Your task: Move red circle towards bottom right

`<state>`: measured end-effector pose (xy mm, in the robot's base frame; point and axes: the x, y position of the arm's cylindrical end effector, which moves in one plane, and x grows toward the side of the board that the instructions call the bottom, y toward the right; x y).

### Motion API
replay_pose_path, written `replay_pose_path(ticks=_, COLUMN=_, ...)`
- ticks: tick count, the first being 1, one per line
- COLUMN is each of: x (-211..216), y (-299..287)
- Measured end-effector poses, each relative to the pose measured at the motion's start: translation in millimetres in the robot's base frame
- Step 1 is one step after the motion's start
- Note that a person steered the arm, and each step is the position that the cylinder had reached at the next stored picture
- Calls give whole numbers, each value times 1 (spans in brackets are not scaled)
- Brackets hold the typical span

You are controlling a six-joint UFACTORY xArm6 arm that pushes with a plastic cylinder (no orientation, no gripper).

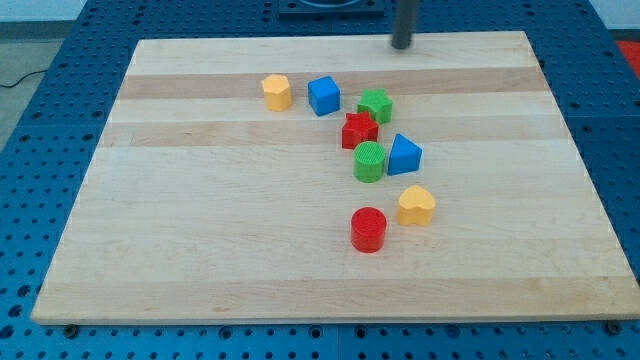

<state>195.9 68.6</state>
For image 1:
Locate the red cylinder block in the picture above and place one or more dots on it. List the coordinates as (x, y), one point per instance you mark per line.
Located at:
(368, 229)

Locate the wooden board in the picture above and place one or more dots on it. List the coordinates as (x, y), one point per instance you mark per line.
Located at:
(202, 206)

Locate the green cylinder block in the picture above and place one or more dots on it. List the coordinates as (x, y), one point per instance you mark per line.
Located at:
(369, 160)

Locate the red star block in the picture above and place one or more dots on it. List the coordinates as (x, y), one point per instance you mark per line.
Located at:
(358, 128)

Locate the blue cube block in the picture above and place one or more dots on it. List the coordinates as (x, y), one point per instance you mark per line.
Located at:
(324, 95)

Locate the blue triangle block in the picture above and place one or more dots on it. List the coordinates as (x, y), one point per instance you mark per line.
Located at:
(405, 156)

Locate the yellow hexagon block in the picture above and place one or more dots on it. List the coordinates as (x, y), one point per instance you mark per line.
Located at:
(277, 92)

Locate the green star block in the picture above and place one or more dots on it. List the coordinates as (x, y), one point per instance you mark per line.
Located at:
(377, 103)

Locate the yellow heart block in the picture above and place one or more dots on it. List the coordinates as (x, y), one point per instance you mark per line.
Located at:
(416, 206)

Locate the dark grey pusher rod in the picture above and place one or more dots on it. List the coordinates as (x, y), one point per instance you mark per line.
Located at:
(404, 23)

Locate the red object at right edge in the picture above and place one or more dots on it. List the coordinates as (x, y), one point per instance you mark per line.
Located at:
(631, 51)

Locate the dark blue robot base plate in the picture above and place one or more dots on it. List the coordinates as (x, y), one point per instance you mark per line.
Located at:
(289, 9)

